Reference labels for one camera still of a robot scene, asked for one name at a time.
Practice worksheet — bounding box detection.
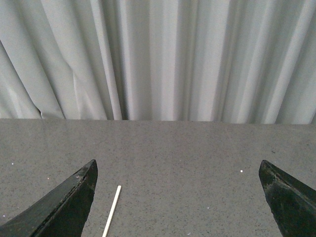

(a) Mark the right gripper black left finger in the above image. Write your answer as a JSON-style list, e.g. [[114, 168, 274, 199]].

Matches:
[[0, 159, 98, 237]]

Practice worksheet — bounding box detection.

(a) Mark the grey-white curtain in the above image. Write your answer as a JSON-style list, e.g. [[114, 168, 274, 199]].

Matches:
[[0, 0, 316, 124]]

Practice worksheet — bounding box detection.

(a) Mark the white chopstick on table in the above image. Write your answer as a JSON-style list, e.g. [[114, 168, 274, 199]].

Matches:
[[102, 185, 121, 237]]

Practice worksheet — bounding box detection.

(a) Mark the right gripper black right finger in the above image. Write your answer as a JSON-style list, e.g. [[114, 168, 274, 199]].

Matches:
[[259, 160, 316, 237]]

